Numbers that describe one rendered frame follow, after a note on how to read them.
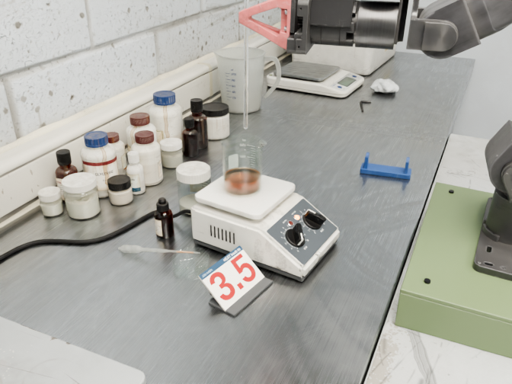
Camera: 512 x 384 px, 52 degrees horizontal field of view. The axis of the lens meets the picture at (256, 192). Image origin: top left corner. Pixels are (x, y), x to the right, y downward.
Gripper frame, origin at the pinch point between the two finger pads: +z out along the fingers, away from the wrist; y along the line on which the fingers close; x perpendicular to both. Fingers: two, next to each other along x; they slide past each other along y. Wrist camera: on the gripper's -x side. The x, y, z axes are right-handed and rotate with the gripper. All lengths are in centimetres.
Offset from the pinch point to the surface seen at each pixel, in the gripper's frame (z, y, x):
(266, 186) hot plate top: -2.9, -1.9, 25.9
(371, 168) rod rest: -18.3, -29.8, 33.4
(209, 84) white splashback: 28, -64, 30
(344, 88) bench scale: -8, -79, 32
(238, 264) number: -2.1, 11.2, 31.8
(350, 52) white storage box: -6, -102, 27
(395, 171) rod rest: -23.0, -29.2, 33.4
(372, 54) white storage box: -13, -102, 27
